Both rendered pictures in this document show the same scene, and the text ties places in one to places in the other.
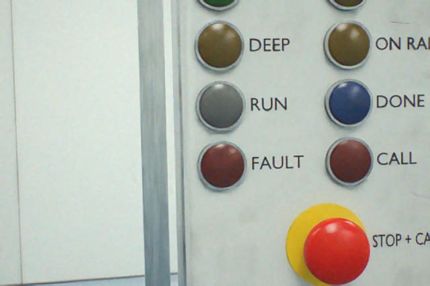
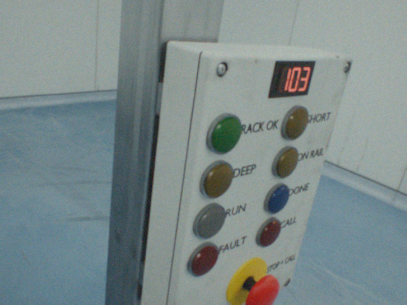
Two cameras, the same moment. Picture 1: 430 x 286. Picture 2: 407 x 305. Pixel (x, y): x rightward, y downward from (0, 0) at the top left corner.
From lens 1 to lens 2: 30 cm
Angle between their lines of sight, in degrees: 39
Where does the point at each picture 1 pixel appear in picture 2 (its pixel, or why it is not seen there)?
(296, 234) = (234, 283)
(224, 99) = (217, 220)
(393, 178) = (284, 233)
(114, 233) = not seen: outside the picture
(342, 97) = (278, 199)
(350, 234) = (275, 288)
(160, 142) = not seen: outside the picture
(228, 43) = (226, 180)
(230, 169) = (211, 264)
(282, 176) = (233, 251)
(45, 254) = not seen: outside the picture
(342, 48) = (285, 168)
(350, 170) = (271, 241)
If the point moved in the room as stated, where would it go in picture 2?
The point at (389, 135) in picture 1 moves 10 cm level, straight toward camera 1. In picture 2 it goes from (289, 210) to (353, 281)
